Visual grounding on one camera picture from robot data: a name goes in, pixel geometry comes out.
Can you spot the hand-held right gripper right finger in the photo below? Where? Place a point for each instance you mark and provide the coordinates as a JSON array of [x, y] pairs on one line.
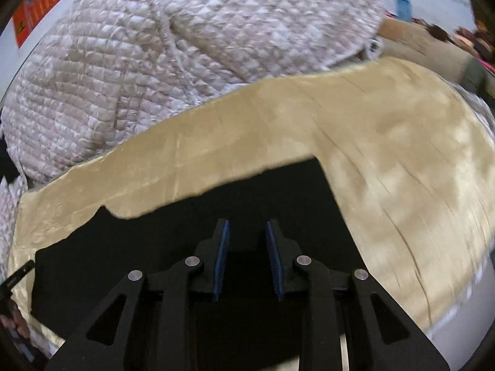
[[273, 255]]

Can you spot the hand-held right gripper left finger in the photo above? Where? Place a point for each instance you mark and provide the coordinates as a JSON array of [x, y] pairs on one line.
[[221, 255]]

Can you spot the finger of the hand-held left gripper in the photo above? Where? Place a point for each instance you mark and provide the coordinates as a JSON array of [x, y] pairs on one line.
[[17, 276]]

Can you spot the black pants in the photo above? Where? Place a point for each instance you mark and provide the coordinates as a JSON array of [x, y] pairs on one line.
[[270, 193]]

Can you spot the person's left hand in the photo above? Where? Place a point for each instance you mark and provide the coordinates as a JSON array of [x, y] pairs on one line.
[[17, 320]]

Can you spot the golden velvet blanket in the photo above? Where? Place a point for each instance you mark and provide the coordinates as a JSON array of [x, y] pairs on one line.
[[386, 143]]

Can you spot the quilted floral blanket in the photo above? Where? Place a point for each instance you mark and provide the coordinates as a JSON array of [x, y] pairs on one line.
[[193, 46]]

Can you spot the beige patterned cushion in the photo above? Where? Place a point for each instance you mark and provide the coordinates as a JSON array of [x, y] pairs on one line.
[[413, 40]]

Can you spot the blue bottle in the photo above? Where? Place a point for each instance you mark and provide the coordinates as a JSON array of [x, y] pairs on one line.
[[403, 4]]

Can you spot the red wall poster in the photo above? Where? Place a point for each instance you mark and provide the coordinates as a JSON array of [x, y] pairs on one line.
[[34, 7]]

